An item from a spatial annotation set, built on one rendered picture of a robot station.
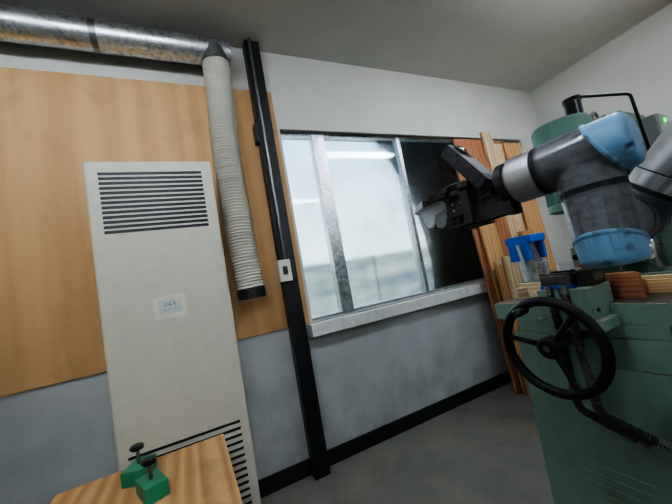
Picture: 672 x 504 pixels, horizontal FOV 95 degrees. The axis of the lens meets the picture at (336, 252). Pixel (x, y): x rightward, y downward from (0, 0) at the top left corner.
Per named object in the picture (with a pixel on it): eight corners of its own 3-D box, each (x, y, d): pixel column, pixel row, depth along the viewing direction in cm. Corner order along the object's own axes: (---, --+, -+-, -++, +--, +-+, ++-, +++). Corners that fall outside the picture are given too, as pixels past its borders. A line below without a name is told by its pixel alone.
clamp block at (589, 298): (540, 318, 98) (534, 290, 98) (563, 310, 104) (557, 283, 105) (596, 321, 85) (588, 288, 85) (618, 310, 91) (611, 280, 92)
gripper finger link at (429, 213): (409, 234, 66) (444, 222, 59) (404, 208, 67) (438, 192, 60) (419, 234, 68) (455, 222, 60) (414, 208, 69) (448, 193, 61)
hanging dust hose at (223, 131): (232, 301, 176) (198, 71, 187) (263, 295, 183) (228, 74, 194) (236, 301, 160) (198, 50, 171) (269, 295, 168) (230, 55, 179)
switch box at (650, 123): (644, 163, 111) (633, 121, 112) (655, 163, 116) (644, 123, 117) (668, 156, 105) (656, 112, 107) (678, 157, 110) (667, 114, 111)
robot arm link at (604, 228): (668, 252, 42) (643, 177, 43) (648, 262, 36) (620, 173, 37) (597, 263, 49) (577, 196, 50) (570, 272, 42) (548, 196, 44)
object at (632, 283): (549, 299, 110) (544, 279, 111) (551, 298, 111) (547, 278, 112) (644, 298, 88) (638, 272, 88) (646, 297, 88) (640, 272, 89)
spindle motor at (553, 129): (539, 217, 111) (519, 135, 113) (565, 214, 119) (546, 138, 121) (597, 203, 95) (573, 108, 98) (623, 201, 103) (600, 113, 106)
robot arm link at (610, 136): (638, 167, 36) (616, 100, 37) (537, 200, 45) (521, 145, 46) (655, 170, 40) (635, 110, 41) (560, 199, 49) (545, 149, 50)
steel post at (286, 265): (308, 476, 180) (238, 46, 201) (326, 468, 184) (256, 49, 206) (314, 485, 171) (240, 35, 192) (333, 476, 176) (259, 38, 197)
